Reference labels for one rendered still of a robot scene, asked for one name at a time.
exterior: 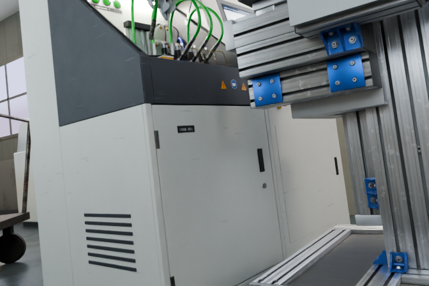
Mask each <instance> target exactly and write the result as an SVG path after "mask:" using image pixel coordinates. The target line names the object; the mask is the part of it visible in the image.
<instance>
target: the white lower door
mask: <svg viewBox="0 0 429 286"><path fill-rule="evenodd" d="M151 111H152V117H153V129H154V140H155V146H156V157H157V164H158V175H159V182H160V193H161V199H162V211H163V222H164V228H165V239H166V246H167V257H168V263H169V275H170V286H235V285H237V284H239V283H241V282H243V281H245V280H247V279H249V278H251V277H253V276H254V275H256V274H258V273H260V272H262V271H264V270H265V269H267V268H269V267H271V266H273V265H275V264H277V263H279V262H281V261H282V260H283V253H282V244H281V239H280V229H279V224H278V214H277V209H276V199H275V190H274V184H273V175H272V170H271V160H270V155H269V145H268V139H267V130H266V121H265V115H264V109H251V108H250V106H210V105H151Z"/></svg>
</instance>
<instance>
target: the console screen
mask: <svg viewBox="0 0 429 286"><path fill-rule="evenodd" d="M216 2H217V5H218V8H219V10H220V13H221V16H222V19H223V21H224V22H225V21H228V20H231V19H232V20H236V19H238V18H241V17H244V16H247V15H250V14H253V13H255V12H254V11H253V10H252V9H249V8H246V7H244V6H240V5H237V4H234V3H230V2H228V1H224V0H216Z"/></svg>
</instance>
